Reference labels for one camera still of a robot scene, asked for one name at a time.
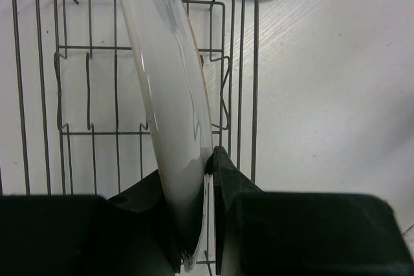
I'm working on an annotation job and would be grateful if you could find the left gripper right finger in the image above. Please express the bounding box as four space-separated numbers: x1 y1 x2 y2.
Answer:
206 146 408 275

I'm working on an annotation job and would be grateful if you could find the wire dish rack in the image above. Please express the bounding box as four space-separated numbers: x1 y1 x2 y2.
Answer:
1 0 259 275

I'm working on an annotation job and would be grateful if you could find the red and teal plate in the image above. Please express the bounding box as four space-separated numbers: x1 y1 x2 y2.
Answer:
120 0 213 271

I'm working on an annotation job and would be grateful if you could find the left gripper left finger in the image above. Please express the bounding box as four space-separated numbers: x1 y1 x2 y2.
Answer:
1 172 181 275

